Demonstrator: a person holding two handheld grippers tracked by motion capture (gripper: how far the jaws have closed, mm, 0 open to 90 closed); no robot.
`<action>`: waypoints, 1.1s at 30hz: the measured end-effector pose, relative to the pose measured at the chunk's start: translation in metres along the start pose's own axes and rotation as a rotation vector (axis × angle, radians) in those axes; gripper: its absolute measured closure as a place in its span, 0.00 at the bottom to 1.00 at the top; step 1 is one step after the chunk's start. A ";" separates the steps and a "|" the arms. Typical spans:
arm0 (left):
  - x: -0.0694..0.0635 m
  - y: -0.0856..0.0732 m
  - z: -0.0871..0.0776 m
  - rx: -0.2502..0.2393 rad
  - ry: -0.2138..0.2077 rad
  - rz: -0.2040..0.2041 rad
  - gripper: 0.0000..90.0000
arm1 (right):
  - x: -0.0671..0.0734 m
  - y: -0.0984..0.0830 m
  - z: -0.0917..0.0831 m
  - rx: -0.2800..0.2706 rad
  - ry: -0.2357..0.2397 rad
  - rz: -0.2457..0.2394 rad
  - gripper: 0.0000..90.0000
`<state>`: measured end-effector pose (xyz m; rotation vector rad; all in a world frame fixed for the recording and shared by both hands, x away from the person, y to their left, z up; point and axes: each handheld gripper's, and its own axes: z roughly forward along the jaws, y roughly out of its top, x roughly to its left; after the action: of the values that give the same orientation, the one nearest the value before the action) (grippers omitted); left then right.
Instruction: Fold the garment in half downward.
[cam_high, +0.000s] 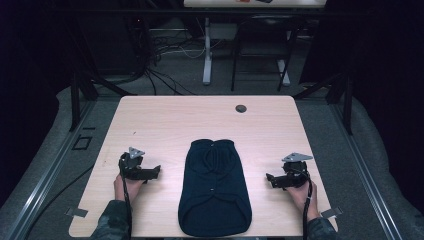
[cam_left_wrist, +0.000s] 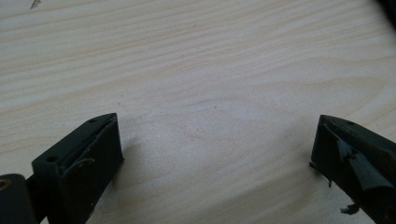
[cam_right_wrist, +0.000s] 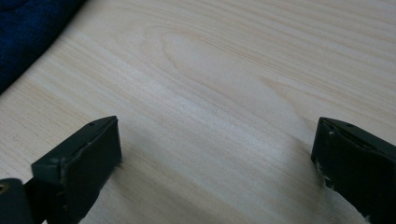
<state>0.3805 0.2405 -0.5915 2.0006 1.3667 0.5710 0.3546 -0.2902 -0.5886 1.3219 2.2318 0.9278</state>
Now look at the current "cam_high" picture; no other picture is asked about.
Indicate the white desk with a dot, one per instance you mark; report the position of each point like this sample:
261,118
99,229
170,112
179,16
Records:
207,50

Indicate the dark navy garment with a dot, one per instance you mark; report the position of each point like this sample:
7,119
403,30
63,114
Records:
214,190

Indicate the black frame post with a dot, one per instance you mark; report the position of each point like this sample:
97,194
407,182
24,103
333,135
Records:
346,100
75,100

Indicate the grey metal table bracket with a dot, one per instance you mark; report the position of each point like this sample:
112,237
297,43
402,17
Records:
76,212
332,212

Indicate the person's left hand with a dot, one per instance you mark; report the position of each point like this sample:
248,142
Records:
134,190

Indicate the aluminium floor rail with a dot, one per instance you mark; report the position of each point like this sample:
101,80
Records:
366,176
43,186

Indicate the person's right hand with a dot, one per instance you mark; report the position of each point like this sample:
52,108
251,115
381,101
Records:
298,197

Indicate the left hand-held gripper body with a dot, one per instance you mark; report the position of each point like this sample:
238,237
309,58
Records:
130,164

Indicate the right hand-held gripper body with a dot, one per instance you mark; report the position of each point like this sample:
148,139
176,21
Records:
295,170

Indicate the black chair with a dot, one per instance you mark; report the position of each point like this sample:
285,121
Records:
263,40

